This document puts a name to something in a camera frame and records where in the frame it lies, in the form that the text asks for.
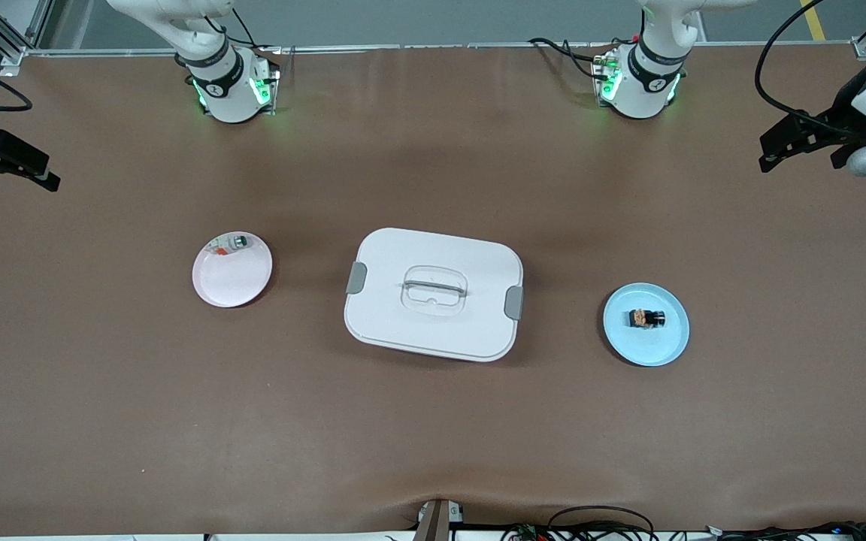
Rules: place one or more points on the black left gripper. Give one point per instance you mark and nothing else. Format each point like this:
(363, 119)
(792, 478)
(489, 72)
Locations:
(841, 119)

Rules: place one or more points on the orange black switch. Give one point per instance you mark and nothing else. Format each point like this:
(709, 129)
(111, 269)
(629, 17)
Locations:
(640, 318)

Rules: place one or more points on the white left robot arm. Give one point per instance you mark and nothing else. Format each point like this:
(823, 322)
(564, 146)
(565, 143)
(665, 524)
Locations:
(643, 83)

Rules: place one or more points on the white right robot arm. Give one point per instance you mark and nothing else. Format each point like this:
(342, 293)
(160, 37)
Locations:
(230, 90)

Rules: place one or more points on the grey box lid latch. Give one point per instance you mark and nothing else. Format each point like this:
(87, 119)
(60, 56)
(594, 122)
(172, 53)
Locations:
(513, 303)
(356, 278)

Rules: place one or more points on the white lidded storage box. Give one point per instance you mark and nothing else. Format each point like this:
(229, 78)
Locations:
(433, 334)

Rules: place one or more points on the pink round plate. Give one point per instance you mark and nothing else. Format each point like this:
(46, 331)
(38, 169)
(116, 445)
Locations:
(231, 282)

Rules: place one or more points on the light blue round plate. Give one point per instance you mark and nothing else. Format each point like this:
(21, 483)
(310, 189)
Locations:
(628, 347)

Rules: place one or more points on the brown table mat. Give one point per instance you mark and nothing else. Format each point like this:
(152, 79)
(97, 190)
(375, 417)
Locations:
(177, 421)

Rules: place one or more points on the silver table edge rail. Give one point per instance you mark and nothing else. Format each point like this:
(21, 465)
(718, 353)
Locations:
(440, 46)

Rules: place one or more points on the metal table edge bracket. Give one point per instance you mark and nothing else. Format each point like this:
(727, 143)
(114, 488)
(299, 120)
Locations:
(437, 522)

